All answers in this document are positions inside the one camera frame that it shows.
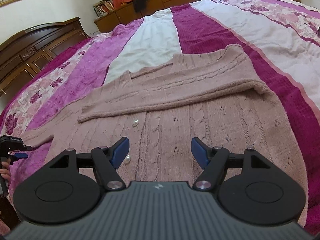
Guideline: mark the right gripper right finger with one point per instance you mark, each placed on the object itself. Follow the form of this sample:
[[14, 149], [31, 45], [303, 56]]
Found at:
[[248, 186]]

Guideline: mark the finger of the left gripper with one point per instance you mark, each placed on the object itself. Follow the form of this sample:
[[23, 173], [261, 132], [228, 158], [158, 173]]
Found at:
[[17, 156]]

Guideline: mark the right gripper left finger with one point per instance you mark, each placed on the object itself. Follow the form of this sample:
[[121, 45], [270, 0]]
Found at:
[[71, 185]]

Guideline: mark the pink knitted cardigan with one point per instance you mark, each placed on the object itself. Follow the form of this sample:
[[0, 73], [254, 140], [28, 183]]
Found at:
[[216, 97]]

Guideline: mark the person's left hand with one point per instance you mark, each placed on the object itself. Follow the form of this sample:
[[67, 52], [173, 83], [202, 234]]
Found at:
[[5, 171]]

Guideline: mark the dark wooden headboard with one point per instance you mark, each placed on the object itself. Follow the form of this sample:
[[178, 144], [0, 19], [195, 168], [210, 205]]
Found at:
[[27, 52]]

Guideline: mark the pink purple striped bedspread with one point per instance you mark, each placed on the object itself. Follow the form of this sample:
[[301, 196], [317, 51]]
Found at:
[[281, 37]]

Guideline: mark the row of books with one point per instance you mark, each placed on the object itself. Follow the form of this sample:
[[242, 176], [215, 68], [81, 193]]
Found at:
[[103, 7]]

